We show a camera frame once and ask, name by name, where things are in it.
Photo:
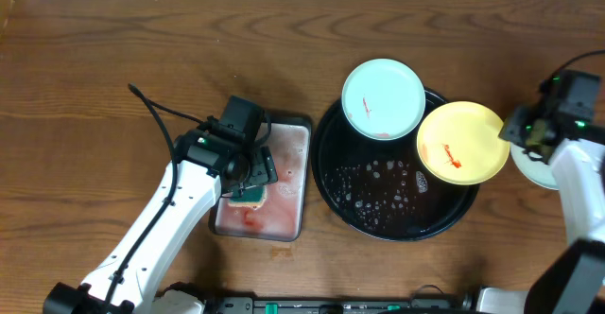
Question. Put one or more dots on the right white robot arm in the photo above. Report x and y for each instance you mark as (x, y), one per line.
(561, 150)

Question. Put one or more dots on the rectangular soapy metal tray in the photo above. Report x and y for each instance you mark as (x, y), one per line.
(280, 217)

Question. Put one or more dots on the light blue plate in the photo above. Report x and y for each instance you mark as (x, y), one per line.
(536, 171)
(383, 99)

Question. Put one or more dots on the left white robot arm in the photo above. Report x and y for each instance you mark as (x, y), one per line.
(127, 281)

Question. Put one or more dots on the green yellow sponge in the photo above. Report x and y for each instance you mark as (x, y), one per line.
(252, 198)

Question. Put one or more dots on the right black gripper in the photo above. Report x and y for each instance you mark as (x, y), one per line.
(514, 126)

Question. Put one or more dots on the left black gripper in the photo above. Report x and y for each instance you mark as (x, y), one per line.
(260, 171)

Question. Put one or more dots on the yellow plate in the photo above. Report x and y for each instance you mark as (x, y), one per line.
(459, 143)

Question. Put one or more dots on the round black tray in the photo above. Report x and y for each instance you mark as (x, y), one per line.
(381, 188)

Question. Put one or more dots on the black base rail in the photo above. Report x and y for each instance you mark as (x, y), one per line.
(250, 305)

